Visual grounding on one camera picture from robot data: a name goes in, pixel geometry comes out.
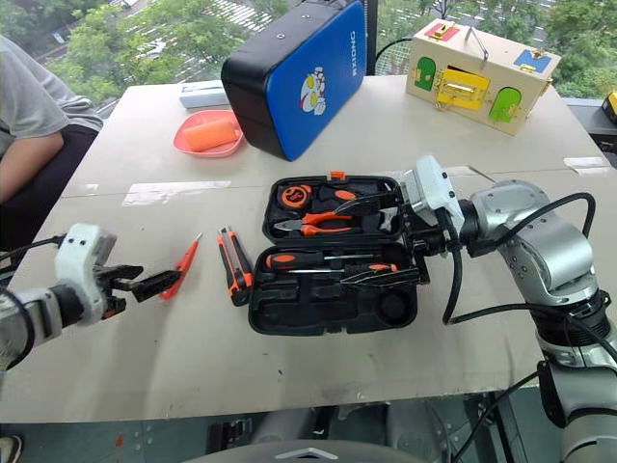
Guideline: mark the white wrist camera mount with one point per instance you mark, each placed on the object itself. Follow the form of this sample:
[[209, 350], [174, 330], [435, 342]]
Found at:
[[79, 255], [431, 185]]

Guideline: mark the blue black padded case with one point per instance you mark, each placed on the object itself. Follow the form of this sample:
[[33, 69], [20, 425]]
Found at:
[[313, 82]]

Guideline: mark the orange sponge block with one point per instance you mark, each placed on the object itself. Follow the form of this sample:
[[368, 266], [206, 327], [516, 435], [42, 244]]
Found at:
[[209, 134]]

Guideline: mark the long white tape patch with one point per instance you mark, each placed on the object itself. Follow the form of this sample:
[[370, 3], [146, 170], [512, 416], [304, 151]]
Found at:
[[169, 192]]

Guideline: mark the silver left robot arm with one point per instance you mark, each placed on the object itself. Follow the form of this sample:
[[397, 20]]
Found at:
[[29, 313]]

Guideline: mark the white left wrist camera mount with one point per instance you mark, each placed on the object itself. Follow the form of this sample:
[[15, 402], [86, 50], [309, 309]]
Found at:
[[79, 255]]

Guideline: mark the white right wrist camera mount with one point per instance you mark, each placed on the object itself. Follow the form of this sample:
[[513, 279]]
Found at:
[[431, 185]]

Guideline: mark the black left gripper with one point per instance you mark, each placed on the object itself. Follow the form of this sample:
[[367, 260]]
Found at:
[[113, 301]]

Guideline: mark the black plastic tool case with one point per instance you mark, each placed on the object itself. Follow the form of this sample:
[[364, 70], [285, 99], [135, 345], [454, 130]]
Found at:
[[328, 308]]

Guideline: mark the orange black tape measure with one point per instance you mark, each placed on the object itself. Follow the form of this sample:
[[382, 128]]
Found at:
[[295, 196]]

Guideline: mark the black upright pole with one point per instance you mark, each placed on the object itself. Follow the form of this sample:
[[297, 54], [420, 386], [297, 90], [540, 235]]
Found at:
[[371, 34]]

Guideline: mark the slim orange black screwdriver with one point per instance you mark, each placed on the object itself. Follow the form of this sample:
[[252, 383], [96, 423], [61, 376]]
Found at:
[[371, 267]]

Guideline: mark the wooden latch puzzle box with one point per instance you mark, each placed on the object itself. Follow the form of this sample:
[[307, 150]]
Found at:
[[482, 77]]

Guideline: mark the pink plate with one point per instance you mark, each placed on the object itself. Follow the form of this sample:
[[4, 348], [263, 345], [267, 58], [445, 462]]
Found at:
[[193, 147]]

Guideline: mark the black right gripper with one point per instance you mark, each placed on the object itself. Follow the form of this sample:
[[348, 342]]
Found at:
[[415, 246]]

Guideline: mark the thick orange black screwdriver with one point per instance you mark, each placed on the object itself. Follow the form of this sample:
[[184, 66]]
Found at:
[[289, 260]]

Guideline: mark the white flat box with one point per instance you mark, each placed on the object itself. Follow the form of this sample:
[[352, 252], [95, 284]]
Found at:
[[202, 94]]

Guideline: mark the black orange utility knife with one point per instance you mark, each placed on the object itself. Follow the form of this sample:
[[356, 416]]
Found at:
[[236, 270]]

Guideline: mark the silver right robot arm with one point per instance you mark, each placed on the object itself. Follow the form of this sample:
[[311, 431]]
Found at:
[[554, 251]]

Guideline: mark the yellow black device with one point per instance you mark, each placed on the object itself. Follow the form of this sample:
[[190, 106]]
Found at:
[[610, 107]]

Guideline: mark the black orange grip tool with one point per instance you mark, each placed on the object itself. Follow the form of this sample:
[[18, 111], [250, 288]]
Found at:
[[345, 195]]

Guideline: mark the shoe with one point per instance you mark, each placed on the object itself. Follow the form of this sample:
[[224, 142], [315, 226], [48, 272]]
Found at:
[[9, 449]]

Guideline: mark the person in grey shirt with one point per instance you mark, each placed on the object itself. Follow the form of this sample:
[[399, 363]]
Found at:
[[29, 125]]

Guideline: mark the short white tape patch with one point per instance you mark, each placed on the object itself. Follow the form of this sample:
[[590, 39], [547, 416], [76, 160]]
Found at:
[[585, 165]]

